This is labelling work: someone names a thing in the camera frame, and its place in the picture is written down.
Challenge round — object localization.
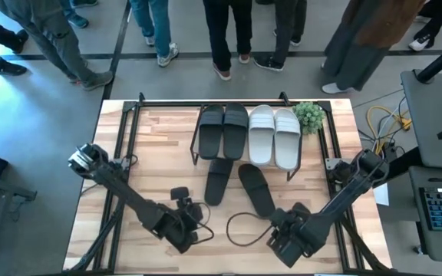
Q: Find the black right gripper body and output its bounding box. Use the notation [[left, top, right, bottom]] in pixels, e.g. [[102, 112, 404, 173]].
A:
[[269, 202, 312, 241]]

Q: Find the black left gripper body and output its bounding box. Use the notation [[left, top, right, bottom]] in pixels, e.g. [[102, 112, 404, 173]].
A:
[[176, 199, 204, 237]]

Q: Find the white rubber slide sandal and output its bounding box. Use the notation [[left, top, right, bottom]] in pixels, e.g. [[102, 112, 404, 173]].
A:
[[247, 104, 276, 166], [273, 107, 302, 172]]

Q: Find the black-framed wooden shoe shelf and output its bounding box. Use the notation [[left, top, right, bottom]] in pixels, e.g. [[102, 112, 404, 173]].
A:
[[189, 100, 303, 182]]

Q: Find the black rubber slide sandal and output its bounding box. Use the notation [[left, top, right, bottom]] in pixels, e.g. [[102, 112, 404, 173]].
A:
[[204, 157, 234, 207], [237, 163, 277, 219], [223, 101, 249, 161], [198, 103, 225, 161]]

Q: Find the white paper sheet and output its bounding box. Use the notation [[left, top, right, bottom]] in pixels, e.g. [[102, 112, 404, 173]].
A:
[[372, 182, 391, 207]]

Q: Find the green artificial succulent plant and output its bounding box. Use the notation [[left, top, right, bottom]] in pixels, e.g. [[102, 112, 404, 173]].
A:
[[292, 100, 326, 136]]

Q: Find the black stand beam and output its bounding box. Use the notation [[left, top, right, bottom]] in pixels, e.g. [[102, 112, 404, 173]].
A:
[[374, 146, 424, 189]]

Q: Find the grey keyboard tray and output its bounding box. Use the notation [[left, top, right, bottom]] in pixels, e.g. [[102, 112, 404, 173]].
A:
[[407, 165, 442, 265]]

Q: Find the grey side table top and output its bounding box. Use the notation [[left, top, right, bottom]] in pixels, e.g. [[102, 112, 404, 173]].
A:
[[400, 68, 442, 171]]

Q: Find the person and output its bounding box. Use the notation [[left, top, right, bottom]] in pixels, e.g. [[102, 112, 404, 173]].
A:
[[320, 0, 427, 95], [58, 0, 100, 30], [128, 0, 180, 69], [407, 0, 442, 53], [253, 0, 308, 73], [0, 3, 30, 77], [0, 0, 114, 92], [202, 0, 253, 82]]

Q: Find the black round pole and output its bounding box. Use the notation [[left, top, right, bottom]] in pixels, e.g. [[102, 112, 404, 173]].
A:
[[414, 34, 442, 84]]

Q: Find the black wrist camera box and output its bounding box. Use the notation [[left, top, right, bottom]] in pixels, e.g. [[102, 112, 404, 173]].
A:
[[170, 186, 190, 201]]

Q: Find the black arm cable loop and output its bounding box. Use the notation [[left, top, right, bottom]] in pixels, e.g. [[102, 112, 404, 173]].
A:
[[226, 212, 274, 248], [184, 201, 215, 246]]

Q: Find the black aluminium extrusion table frame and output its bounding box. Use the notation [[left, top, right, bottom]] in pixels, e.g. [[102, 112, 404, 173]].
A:
[[67, 91, 394, 275]]

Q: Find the yellow cable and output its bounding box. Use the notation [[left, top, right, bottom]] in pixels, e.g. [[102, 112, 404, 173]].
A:
[[365, 105, 413, 156]]

